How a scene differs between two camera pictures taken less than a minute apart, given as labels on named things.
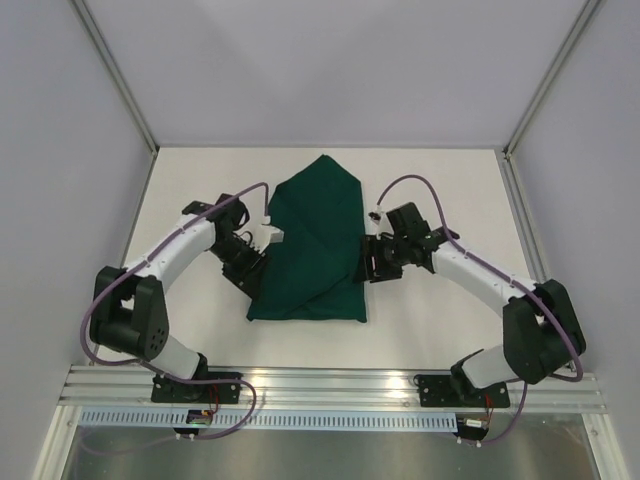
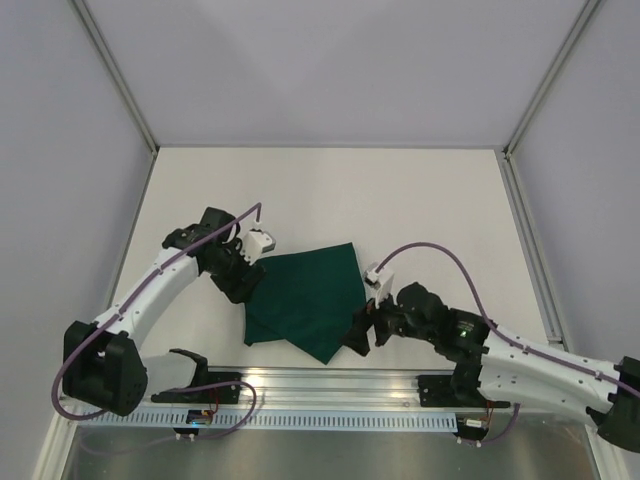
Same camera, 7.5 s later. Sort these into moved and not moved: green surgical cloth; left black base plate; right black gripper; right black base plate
Moved: green surgical cloth; right black gripper
Not moved: right black base plate; left black base plate
